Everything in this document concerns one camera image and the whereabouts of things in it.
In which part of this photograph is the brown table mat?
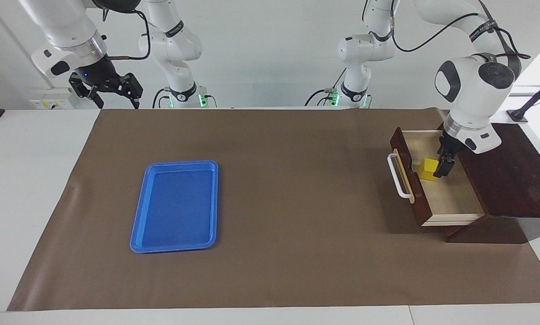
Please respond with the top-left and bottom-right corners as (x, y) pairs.
(7, 107), (540, 312)

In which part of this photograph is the dark wooden cabinet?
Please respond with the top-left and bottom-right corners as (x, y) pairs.
(437, 121), (540, 244)

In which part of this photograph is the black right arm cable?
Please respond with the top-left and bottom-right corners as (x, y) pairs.
(92, 0), (152, 60)

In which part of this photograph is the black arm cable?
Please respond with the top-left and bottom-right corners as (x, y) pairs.
(92, 0), (152, 60)
(390, 0), (531, 61)

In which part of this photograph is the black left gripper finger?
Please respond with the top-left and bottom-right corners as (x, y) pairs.
(433, 155), (456, 178)

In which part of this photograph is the black base cable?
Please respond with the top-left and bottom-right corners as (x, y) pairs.
(152, 88), (171, 109)
(304, 68), (347, 107)

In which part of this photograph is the white wall power outlet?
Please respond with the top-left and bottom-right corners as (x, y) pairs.
(30, 88), (74, 110)

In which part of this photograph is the yellow cube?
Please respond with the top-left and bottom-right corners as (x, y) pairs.
(418, 158), (440, 182)

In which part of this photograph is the black angled stand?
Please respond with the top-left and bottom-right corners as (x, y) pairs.
(507, 73), (540, 123)

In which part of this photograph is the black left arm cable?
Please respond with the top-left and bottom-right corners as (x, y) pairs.
(390, 0), (531, 61)

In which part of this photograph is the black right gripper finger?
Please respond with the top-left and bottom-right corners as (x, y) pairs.
(69, 73), (105, 109)
(112, 73), (144, 109)

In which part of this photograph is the wooden drawer with white handle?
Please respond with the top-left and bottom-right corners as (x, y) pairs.
(387, 128), (486, 227)

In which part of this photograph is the blue plastic tray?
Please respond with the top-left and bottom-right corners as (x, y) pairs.
(130, 160), (219, 254)

